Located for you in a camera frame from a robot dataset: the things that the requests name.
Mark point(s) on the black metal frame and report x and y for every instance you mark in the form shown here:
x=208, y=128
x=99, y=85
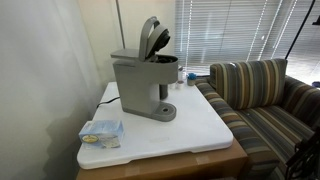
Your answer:
x=304, y=164

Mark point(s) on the striped sofa cushion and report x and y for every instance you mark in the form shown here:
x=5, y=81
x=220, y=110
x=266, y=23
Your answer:
x=249, y=84

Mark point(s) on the white table top board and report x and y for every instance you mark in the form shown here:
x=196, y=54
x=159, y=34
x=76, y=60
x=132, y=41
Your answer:
x=196, y=128

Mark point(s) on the grey coffee maker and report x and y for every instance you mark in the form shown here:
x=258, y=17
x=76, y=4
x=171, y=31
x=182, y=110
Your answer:
x=143, y=75

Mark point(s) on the window blinds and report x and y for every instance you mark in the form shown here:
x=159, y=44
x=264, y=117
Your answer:
x=215, y=31

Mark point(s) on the striped sofa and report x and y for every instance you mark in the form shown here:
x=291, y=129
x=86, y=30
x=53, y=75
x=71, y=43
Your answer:
x=268, y=134

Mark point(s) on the clear glass jar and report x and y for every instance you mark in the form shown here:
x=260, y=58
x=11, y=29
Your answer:
x=180, y=73

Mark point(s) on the white coffee pod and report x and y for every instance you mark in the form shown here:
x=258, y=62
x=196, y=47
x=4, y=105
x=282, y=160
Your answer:
x=179, y=85

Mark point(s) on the brown wooden table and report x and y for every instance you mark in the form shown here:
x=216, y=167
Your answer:
x=218, y=164

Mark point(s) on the metal floor pole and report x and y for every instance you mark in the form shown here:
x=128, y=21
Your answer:
x=120, y=23

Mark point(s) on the black stand pole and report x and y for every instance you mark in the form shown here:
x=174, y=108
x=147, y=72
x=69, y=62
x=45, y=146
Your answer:
x=300, y=28

